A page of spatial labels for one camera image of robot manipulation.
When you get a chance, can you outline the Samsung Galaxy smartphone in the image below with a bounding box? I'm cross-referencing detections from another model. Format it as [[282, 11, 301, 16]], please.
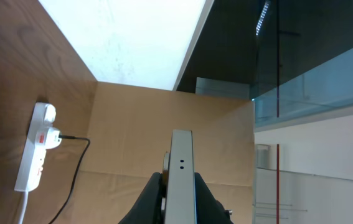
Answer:
[[164, 129, 197, 224]]

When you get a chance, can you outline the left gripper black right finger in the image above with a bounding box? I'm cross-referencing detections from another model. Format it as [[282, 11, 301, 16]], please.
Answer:
[[194, 172, 233, 224]]

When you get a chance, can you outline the white charger plug adapter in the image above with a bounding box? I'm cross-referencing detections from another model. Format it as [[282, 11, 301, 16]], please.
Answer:
[[35, 126, 62, 149]]

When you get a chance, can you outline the black charging cable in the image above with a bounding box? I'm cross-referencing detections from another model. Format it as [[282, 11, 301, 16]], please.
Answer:
[[47, 134, 92, 224]]

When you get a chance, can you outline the white power strip cord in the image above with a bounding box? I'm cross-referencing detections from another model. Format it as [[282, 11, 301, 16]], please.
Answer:
[[17, 190, 29, 224]]

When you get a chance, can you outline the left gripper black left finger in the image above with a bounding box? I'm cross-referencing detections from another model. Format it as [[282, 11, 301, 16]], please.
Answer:
[[119, 172, 163, 224]]

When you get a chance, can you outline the white power strip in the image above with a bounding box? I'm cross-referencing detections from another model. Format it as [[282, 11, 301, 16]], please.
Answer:
[[14, 103, 56, 192]]

